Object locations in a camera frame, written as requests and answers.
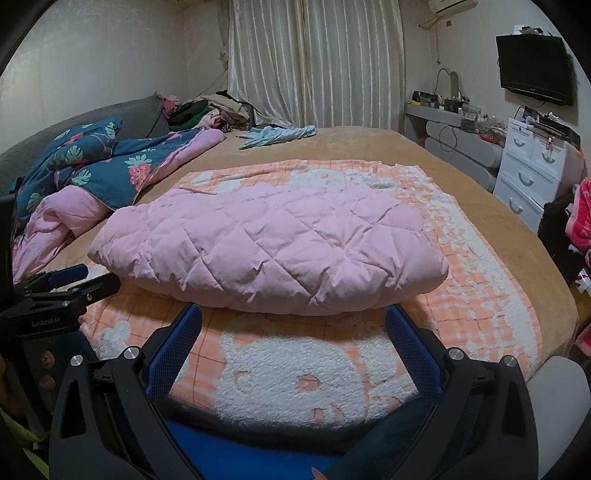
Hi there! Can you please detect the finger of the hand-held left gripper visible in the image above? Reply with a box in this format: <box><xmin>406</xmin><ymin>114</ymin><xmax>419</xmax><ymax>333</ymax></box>
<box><xmin>69</xmin><ymin>272</ymin><xmax>122</xmax><ymax>304</ymax></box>
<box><xmin>14</xmin><ymin>264</ymin><xmax>89</xmax><ymax>297</ymax></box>

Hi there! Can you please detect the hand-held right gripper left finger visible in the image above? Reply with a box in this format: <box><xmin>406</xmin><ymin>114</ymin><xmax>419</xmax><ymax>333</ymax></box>
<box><xmin>48</xmin><ymin>304</ymin><xmax>204</xmax><ymax>480</ymax></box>

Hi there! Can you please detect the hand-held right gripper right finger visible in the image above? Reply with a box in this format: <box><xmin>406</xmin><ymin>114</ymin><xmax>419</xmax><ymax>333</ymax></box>
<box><xmin>384</xmin><ymin>305</ymin><xmax>539</xmax><ymax>480</ymax></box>

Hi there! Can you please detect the pink quilted jacket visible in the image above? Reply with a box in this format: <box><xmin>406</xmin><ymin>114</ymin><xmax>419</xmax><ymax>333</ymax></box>
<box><xmin>87</xmin><ymin>182</ymin><xmax>450</xmax><ymax>317</ymax></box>

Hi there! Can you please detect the pile of clothes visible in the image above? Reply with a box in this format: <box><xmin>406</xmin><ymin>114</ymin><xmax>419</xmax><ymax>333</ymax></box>
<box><xmin>164</xmin><ymin>90</ymin><xmax>252</xmax><ymax>134</ymax></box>

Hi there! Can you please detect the person's left hand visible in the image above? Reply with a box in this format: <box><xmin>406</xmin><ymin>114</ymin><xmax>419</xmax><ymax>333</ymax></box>
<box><xmin>39</xmin><ymin>351</ymin><xmax>57</xmax><ymax>389</ymax></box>

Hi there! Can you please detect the orange checked blanket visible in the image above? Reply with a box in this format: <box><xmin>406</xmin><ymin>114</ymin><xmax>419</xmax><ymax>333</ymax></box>
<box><xmin>81</xmin><ymin>159</ymin><xmax>548</xmax><ymax>428</ymax></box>

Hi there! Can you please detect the blue floral quilt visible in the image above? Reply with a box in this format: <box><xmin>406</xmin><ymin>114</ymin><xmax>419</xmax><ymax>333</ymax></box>
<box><xmin>11</xmin><ymin>117</ymin><xmax>227</xmax><ymax>282</ymax></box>

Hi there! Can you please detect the person's yellow-green top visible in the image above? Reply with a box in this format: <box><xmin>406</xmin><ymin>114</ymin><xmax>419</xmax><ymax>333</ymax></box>
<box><xmin>0</xmin><ymin>415</ymin><xmax>49</xmax><ymax>480</ymax></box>

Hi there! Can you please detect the grey headboard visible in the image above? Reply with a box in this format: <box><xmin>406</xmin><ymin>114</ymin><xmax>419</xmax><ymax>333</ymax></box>
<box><xmin>0</xmin><ymin>95</ymin><xmax>169</xmax><ymax>195</ymax></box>

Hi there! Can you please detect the dark garment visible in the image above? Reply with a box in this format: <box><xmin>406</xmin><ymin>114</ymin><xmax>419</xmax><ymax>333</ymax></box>
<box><xmin>538</xmin><ymin>198</ymin><xmax>585</xmax><ymax>282</ymax></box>

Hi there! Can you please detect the white drawer cabinet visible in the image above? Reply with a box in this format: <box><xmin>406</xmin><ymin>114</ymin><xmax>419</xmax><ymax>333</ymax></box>
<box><xmin>493</xmin><ymin>116</ymin><xmax>575</xmax><ymax>232</ymax></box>

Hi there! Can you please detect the bed with tan cover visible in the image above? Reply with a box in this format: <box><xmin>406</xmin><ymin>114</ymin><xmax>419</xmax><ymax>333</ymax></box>
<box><xmin>0</xmin><ymin>124</ymin><xmax>580</xmax><ymax>374</ymax></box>

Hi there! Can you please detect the grey dressing table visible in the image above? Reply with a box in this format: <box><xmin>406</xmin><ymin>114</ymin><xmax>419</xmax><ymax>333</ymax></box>
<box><xmin>405</xmin><ymin>100</ymin><xmax>505</xmax><ymax>171</ymax></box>

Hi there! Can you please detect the pink printed towel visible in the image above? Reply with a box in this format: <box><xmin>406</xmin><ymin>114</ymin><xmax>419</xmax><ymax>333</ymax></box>
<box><xmin>566</xmin><ymin>178</ymin><xmax>591</xmax><ymax>252</ymax></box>

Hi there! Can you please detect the light blue garment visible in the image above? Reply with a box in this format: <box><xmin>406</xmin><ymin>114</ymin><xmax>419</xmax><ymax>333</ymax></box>
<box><xmin>238</xmin><ymin>124</ymin><xmax>318</xmax><ymax>151</ymax></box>

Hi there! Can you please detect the group of small bottles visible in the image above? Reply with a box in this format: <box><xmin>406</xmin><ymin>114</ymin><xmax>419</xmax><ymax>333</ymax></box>
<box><xmin>411</xmin><ymin>90</ymin><xmax>506</xmax><ymax>139</ymax></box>

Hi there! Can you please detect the black set-top box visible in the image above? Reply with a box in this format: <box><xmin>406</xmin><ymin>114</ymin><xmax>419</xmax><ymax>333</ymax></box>
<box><xmin>536</xmin><ymin>117</ymin><xmax>581</xmax><ymax>141</ymax></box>

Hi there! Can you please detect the arched vanity mirror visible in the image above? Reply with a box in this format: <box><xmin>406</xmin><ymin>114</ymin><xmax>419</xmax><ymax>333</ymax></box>
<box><xmin>434</xmin><ymin>67</ymin><xmax>462</xmax><ymax>100</ymax></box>

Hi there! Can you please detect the white striped curtain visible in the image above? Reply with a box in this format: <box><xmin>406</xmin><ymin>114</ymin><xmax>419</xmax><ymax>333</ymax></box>
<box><xmin>222</xmin><ymin>0</ymin><xmax>407</xmax><ymax>132</ymax></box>

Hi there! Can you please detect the white air conditioner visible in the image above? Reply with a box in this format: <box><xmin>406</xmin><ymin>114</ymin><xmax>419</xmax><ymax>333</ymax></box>
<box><xmin>427</xmin><ymin>0</ymin><xmax>478</xmax><ymax>14</ymax></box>

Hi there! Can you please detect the black wall television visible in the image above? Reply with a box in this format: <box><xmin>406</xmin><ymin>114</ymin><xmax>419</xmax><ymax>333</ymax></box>
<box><xmin>496</xmin><ymin>33</ymin><xmax>574</xmax><ymax>107</ymax></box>

